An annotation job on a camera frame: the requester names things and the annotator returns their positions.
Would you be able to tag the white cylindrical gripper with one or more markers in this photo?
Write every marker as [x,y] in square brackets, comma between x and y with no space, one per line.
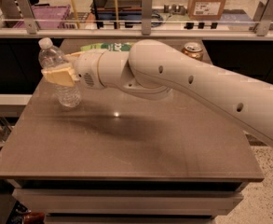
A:
[86,68]

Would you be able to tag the clear plastic water bottle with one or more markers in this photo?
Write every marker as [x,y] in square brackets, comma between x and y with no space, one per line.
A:
[64,94]

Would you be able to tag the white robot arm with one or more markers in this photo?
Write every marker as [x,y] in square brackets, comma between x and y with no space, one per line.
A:
[151,69]

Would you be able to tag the green snack chip bag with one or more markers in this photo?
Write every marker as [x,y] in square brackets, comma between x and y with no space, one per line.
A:
[109,46]

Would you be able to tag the purple plastic crate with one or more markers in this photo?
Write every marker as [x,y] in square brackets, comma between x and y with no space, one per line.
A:
[46,16]

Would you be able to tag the grey table with drawers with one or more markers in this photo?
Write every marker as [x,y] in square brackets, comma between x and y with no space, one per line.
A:
[119,159]

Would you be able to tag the orange LaCroix soda can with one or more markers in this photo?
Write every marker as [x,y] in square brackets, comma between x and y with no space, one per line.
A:
[193,50]

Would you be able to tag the brown cardboard box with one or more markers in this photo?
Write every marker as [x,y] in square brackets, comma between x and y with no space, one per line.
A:
[205,9]

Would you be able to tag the glass railing with metal posts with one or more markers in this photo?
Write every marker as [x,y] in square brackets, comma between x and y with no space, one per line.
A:
[79,22]

